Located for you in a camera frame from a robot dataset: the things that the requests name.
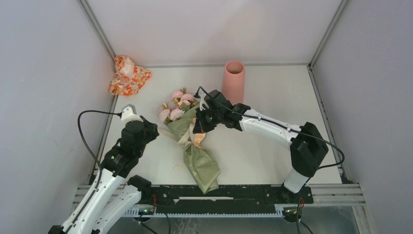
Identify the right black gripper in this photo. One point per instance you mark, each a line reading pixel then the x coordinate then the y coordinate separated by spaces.
pixel 201 126

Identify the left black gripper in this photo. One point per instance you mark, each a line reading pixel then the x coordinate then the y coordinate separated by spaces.
pixel 152 128

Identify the green pink flower bouquet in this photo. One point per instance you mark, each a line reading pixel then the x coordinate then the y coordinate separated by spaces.
pixel 205 169

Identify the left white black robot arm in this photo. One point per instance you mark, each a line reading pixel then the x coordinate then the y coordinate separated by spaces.
pixel 113 192

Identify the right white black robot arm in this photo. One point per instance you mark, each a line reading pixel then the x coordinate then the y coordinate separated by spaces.
pixel 304 142

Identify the pink cylindrical vase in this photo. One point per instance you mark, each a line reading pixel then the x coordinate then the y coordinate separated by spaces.
pixel 233 82

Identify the orange floral crumpled cloth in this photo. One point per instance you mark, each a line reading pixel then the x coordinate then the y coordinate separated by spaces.
pixel 129 78

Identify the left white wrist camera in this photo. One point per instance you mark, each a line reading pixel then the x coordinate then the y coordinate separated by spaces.
pixel 129 113

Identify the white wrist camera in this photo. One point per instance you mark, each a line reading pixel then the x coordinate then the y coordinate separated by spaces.
pixel 200 96
pixel 129 113

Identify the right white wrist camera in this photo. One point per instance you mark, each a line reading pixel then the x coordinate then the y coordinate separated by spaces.
pixel 200 96

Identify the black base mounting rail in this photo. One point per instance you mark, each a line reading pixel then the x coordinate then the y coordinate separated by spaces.
pixel 227 199

